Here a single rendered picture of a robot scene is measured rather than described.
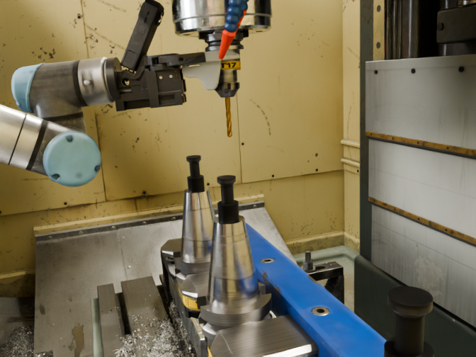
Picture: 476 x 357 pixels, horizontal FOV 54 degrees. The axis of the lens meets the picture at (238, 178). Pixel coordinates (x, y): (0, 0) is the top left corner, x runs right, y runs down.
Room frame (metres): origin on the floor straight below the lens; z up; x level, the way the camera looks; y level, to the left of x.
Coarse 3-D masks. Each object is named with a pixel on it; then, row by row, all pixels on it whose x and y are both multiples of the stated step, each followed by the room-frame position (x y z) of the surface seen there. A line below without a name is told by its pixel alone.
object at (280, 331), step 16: (272, 320) 0.33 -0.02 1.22; (288, 320) 0.33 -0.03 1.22; (224, 336) 0.31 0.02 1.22; (240, 336) 0.31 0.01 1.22; (256, 336) 0.31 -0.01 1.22; (272, 336) 0.31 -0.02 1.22; (288, 336) 0.31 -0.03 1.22; (304, 336) 0.31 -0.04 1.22; (224, 352) 0.29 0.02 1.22; (240, 352) 0.29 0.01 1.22; (256, 352) 0.29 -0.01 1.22; (272, 352) 0.29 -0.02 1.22; (288, 352) 0.29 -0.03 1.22; (304, 352) 0.29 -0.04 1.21
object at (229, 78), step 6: (222, 72) 0.76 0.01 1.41; (228, 72) 0.76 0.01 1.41; (234, 72) 0.77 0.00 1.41; (222, 78) 0.76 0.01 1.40; (228, 78) 0.76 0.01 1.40; (234, 78) 0.77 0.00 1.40; (222, 84) 0.76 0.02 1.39; (228, 84) 0.76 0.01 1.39; (234, 84) 0.77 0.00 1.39; (216, 90) 0.77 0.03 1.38; (222, 90) 0.76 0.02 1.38; (228, 90) 0.76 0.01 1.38; (234, 90) 0.77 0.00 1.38; (222, 96) 0.77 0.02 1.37; (228, 96) 0.77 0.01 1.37
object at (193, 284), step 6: (192, 276) 0.42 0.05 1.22; (198, 276) 0.42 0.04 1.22; (204, 276) 0.42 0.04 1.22; (186, 282) 0.41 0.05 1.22; (192, 282) 0.41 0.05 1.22; (198, 282) 0.41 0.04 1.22; (204, 282) 0.41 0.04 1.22; (180, 288) 0.40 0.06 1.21; (186, 288) 0.40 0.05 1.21; (192, 288) 0.40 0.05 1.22; (198, 288) 0.39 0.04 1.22; (186, 294) 0.39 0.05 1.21; (192, 294) 0.39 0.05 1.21
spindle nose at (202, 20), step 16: (176, 0) 0.74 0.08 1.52; (192, 0) 0.71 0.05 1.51; (208, 0) 0.70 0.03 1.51; (224, 0) 0.70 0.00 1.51; (256, 0) 0.72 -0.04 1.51; (176, 16) 0.74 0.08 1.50; (192, 16) 0.72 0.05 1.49; (208, 16) 0.71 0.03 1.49; (224, 16) 0.70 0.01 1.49; (256, 16) 0.72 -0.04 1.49; (272, 16) 0.77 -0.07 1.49; (176, 32) 0.75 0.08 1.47; (192, 32) 0.73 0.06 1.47; (208, 32) 0.75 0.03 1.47; (256, 32) 0.80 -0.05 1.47
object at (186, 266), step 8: (176, 256) 0.47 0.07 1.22; (176, 264) 0.45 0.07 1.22; (184, 264) 0.44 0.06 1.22; (192, 264) 0.43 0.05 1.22; (200, 264) 0.43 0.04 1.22; (208, 264) 0.43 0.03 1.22; (176, 272) 0.47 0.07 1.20; (184, 272) 0.44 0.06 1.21; (192, 272) 0.43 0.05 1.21; (200, 272) 0.43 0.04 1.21
